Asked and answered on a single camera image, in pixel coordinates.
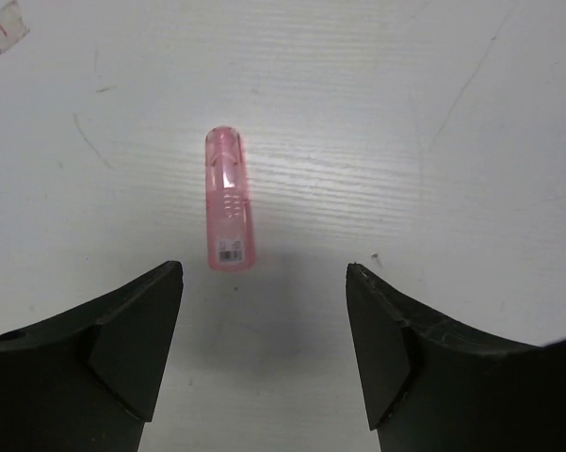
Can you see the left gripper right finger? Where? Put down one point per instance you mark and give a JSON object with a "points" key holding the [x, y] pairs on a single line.
{"points": [[432, 383]]}

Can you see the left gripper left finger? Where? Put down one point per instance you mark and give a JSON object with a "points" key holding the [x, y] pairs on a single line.
{"points": [[88, 379]]}

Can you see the pink translucent tube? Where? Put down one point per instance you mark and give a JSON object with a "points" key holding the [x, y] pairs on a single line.
{"points": [[229, 225]]}

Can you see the small tape scrap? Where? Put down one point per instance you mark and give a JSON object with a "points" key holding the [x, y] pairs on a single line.
{"points": [[12, 26]]}

